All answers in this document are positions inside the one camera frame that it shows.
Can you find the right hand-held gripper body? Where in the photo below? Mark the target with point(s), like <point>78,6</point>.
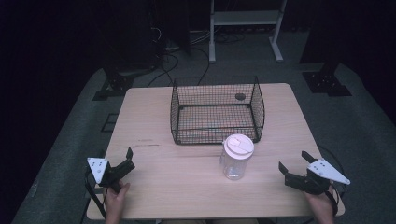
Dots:
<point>314,179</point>

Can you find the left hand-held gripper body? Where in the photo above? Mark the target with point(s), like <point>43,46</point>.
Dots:
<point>106,175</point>

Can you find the person's left hand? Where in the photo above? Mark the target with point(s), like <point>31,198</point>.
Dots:
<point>114,200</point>

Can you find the person's right hand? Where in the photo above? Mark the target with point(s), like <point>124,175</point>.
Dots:
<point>320,207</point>

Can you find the clear jar with white lid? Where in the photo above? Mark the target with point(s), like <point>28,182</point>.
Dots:
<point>237,157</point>

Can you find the black stand base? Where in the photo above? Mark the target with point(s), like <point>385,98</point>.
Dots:
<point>327,82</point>
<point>116,82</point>

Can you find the black round disc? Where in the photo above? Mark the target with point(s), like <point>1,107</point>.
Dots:
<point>240,96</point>

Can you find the white metal stand frame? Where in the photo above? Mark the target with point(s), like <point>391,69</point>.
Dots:
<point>246,17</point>

